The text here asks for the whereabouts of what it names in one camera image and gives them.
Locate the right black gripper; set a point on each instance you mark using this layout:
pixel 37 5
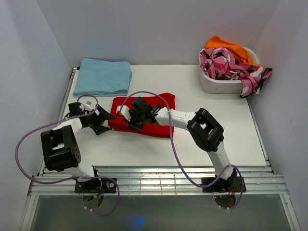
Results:
pixel 131 122

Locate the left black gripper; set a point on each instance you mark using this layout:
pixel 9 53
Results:
pixel 100 119

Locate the red trousers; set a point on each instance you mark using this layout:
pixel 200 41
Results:
pixel 153 130

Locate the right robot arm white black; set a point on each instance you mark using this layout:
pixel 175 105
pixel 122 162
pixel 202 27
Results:
pixel 206 132

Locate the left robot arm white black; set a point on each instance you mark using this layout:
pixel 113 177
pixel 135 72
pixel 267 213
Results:
pixel 61 151

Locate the folded light blue trousers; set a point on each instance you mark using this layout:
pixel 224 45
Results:
pixel 103 78

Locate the pink camouflage trousers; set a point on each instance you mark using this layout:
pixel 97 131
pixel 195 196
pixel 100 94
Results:
pixel 231 67

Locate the white plastic basket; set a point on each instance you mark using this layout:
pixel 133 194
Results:
pixel 216 84

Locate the orange garment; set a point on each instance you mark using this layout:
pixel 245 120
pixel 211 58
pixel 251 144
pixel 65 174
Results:
pixel 239 52

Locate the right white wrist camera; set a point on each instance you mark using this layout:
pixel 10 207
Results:
pixel 123 111

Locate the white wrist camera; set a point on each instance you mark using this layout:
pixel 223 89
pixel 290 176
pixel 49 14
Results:
pixel 89 105
pixel 123 111

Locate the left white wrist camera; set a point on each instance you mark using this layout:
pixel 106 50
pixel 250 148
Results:
pixel 89 105

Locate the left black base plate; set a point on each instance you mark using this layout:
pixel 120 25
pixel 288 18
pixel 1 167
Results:
pixel 96 186

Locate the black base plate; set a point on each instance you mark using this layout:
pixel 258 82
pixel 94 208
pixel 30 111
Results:
pixel 96 186
pixel 230 185

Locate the aluminium rail frame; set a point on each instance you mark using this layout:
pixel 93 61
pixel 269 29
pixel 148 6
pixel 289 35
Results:
pixel 146 166

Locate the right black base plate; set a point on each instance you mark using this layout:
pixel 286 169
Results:
pixel 230 185

